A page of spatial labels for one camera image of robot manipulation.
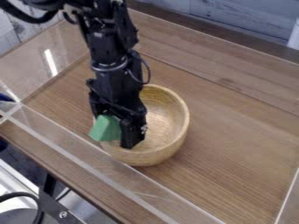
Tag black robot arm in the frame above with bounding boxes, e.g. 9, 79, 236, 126
0, 0, 150, 149

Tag black metal bracket with screw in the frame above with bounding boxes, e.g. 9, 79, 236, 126
37, 192, 86, 224

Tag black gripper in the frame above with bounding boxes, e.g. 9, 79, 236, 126
86, 65, 146, 150

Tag black cable loop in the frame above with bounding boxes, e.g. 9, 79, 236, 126
0, 192, 45, 224

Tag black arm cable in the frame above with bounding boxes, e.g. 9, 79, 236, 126
126, 51, 152, 86

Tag clear acrylic tray enclosure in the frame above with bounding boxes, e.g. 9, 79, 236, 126
0, 5, 299, 224

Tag green rectangular block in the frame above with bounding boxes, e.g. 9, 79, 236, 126
88, 115, 121, 142

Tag brown wooden bowl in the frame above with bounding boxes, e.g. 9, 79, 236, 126
98, 84, 190, 166

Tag black table leg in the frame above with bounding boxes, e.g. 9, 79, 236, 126
42, 174, 57, 196

